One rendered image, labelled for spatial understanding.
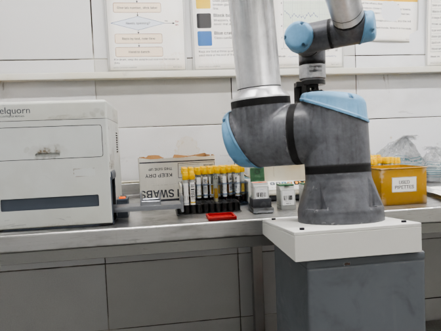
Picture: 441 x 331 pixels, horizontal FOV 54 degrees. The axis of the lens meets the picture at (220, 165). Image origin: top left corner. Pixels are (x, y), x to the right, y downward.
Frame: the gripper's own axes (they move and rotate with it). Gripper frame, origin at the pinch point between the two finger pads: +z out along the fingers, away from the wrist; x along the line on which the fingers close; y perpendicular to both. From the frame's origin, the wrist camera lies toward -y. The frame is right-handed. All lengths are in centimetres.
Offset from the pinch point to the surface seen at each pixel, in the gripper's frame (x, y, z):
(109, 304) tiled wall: -44, 72, 57
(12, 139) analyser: 21, 78, -6
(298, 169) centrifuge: -12.8, 3.8, 6.1
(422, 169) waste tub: 10.1, -24.4, 5.9
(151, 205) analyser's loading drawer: 17, 48, 11
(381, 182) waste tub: 11.0, -12.6, 8.9
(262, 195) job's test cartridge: 11.0, 19.2, 10.7
